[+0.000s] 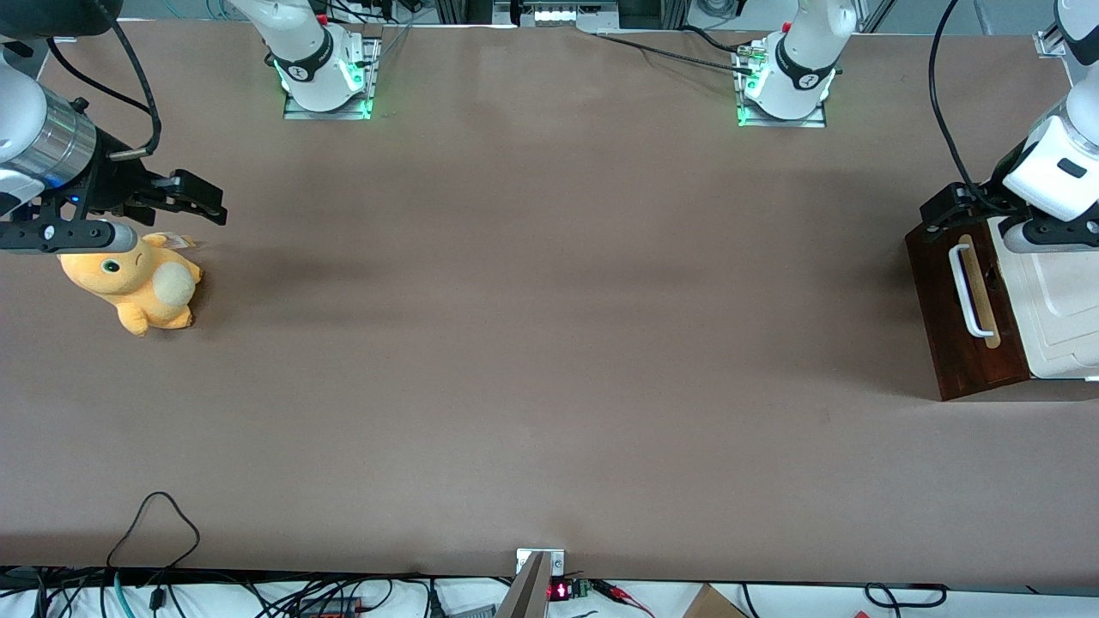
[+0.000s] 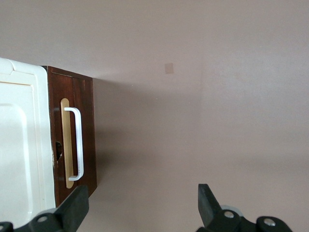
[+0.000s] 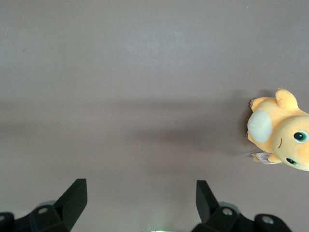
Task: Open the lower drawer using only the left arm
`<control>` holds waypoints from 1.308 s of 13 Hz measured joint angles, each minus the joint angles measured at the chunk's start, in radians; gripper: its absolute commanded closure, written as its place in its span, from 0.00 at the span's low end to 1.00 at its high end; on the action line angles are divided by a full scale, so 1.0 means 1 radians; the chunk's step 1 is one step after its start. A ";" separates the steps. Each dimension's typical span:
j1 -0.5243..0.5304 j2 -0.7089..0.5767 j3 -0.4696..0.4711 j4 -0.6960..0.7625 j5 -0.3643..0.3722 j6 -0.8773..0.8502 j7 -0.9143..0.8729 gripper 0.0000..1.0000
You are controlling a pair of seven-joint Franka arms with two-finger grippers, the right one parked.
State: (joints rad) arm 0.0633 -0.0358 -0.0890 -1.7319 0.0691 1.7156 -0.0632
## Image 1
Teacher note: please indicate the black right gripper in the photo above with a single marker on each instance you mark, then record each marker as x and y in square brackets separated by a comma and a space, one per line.
[110, 184]

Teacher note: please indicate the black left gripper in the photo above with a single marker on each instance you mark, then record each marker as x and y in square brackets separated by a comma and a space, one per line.
[987, 194]

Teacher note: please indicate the wooden paddle with white strip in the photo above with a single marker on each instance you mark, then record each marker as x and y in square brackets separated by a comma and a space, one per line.
[987, 330]

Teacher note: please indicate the orange plush toy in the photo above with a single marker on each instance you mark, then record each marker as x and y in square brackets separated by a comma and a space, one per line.
[142, 287]

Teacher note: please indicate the dark wood cabinet white top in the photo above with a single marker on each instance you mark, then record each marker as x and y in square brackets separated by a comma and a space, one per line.
[1065, 309]

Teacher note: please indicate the orange black device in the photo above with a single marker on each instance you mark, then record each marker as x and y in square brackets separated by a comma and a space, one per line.
[330, 609]

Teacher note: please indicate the brown cardboard box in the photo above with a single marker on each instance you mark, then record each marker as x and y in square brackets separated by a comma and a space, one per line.
[713, 605]

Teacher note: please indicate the red digit display module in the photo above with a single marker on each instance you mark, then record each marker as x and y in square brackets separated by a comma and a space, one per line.
[562, 590]

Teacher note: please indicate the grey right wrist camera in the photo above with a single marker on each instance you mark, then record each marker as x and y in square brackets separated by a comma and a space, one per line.
[94, 237]

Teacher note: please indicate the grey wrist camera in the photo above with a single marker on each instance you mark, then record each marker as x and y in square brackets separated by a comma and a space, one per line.
[94, 237]
[1052, 238]

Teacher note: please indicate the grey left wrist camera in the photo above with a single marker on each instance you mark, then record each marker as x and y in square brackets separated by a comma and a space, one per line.
[1052, 238]

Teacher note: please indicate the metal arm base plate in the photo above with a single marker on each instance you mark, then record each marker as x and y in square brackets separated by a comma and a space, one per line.
[296, 110]
[820, 120]

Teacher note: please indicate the aluminium corner bracket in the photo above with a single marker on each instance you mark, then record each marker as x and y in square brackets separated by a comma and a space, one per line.
[1049, 43]

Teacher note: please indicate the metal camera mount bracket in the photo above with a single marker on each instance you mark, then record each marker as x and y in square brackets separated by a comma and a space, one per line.
[558, 560]

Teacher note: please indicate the grey camera mount bar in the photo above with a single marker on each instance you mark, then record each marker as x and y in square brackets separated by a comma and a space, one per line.
[525, 596]

